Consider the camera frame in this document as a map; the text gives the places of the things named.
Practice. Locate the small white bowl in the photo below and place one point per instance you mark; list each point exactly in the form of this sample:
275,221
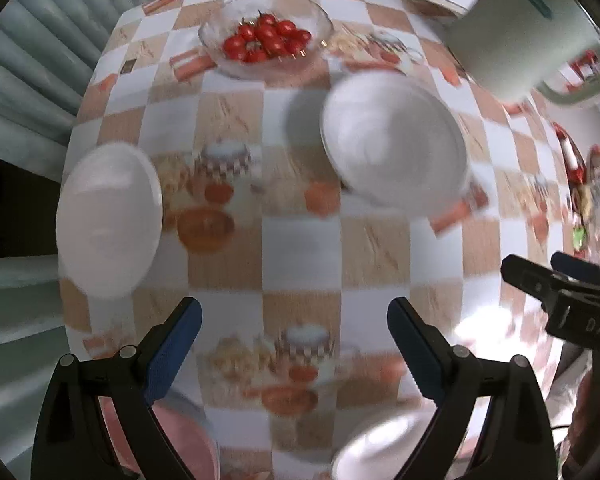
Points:
107,220

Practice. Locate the checkered printed tablecloth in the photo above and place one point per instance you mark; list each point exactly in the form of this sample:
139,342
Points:
300,260

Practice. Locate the bunch of cherry tomatoes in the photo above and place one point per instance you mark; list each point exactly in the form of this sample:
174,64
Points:
265,35

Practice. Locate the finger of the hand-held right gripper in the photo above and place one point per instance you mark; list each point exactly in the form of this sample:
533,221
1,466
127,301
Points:
527,276
582,269

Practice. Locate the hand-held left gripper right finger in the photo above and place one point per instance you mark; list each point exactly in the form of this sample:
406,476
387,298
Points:
415,350

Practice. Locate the pale green kettle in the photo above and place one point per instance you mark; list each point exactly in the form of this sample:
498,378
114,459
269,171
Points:
520,35

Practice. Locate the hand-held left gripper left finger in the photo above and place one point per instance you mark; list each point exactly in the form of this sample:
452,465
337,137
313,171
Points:
172,350

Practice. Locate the red tray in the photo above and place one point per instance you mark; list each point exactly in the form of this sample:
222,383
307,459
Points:
572,165

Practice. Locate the pink plate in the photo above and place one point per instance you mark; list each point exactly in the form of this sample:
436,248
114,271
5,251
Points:
185,440

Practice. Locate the pale ribbed panel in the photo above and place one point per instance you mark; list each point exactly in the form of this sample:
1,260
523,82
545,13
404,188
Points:
40,60

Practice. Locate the clear glass bowl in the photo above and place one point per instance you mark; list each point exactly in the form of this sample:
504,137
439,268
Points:
310,10

